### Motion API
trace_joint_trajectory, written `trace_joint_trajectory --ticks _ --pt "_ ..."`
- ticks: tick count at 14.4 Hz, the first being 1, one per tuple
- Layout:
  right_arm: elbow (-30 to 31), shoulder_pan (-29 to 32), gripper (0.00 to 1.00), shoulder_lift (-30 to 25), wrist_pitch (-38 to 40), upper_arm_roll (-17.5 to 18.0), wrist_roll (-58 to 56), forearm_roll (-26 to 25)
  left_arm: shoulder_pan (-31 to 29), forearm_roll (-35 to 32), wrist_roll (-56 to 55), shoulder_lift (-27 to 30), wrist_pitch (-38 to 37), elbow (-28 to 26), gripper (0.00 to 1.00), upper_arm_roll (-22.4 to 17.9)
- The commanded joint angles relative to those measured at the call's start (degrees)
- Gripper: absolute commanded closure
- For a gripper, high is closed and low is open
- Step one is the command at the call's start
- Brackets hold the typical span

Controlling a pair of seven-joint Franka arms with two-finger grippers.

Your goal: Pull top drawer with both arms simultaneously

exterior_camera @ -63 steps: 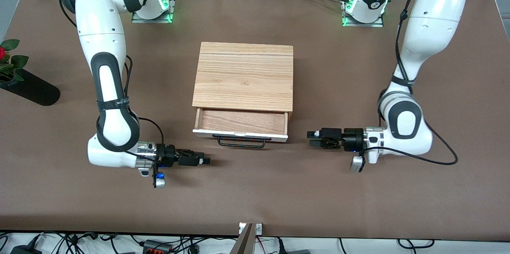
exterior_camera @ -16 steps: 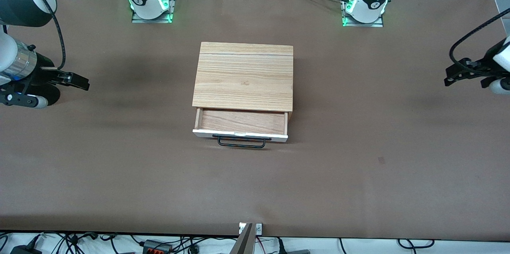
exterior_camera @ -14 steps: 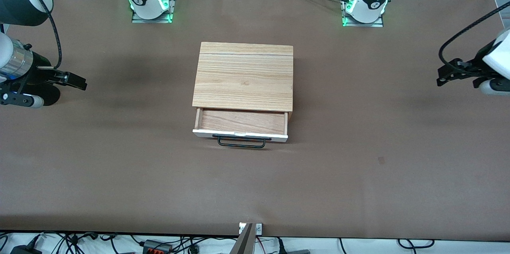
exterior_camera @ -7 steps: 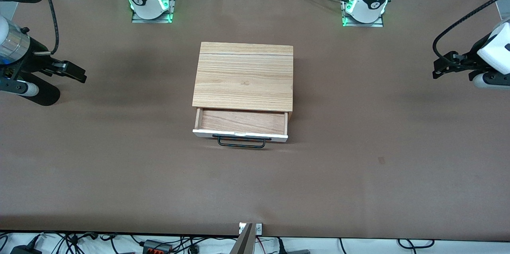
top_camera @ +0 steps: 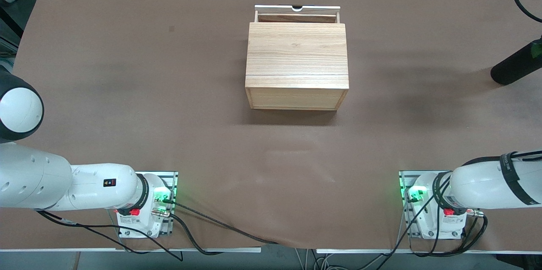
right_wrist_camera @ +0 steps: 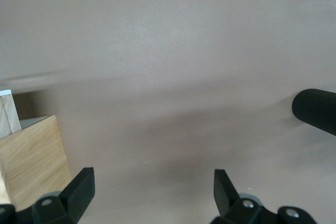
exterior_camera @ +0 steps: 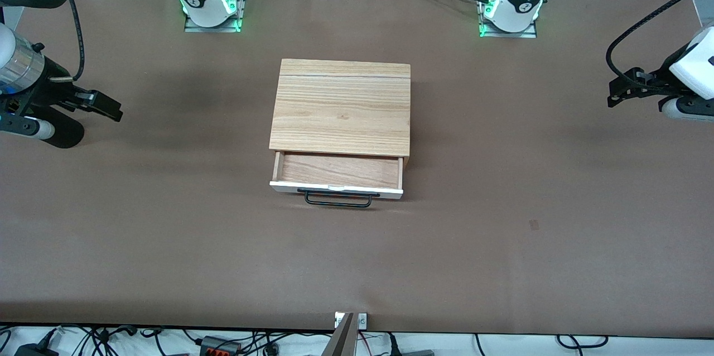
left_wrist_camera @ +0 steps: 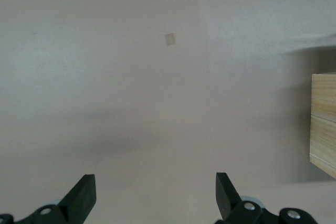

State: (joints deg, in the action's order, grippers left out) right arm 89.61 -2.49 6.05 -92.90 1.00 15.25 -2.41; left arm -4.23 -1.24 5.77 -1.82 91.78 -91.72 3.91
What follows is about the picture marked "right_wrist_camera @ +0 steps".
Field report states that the black ribbed cylinder handle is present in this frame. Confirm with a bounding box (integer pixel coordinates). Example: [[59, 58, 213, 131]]
[[291, 88, 336, 137]]

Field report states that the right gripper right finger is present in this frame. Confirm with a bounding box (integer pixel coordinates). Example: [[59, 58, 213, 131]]
[[211, 168, 316, 224]]

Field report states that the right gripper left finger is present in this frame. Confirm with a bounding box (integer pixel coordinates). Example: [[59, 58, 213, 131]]
[[30, 167, 96, 224]]

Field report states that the white drawer without handle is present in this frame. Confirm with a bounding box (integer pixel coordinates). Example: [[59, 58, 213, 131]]
[[19, 115, 50, 130]]

